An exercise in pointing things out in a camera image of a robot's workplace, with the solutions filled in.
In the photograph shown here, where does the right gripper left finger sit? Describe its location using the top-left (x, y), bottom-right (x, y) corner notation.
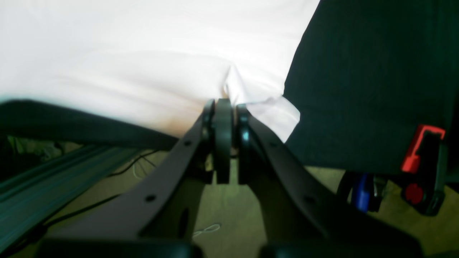
top-left (47, 99), bottom-right (233, 244)

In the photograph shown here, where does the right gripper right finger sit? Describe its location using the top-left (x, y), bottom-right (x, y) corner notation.
top-left (236, 105), bottom-right (421, 251)

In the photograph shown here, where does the pink T-shirt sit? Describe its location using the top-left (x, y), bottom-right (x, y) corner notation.
top-left (0, 0), bottom-right (319, 142)

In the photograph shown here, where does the red black clamp right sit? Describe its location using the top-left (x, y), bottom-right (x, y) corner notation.
top-left (401, 124), bottom-right (449, 216)

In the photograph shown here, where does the black table cloth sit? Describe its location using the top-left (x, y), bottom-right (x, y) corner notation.
top-left (1, 0), bottom-right (458, 174)

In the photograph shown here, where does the aluminium table rail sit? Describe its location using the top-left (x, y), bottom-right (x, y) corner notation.
top-left (0, 145), bottom-right (141, 251)

